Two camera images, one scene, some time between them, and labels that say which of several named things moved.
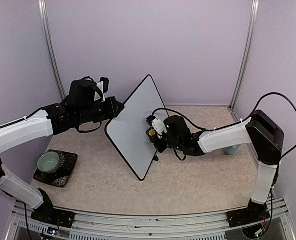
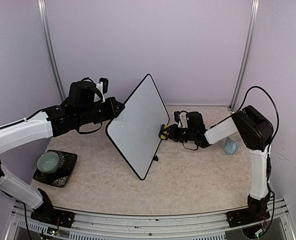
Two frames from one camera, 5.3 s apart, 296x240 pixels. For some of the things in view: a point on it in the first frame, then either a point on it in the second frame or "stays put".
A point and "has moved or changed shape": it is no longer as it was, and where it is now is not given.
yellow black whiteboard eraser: (151, 131) has moved or changed shape
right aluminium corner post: (253, 21) stays put
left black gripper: (112, 112) stays put
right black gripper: (159, 147) → (172, 134)
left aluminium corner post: (41, 4) stays put
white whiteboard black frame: (128, 129) stays put
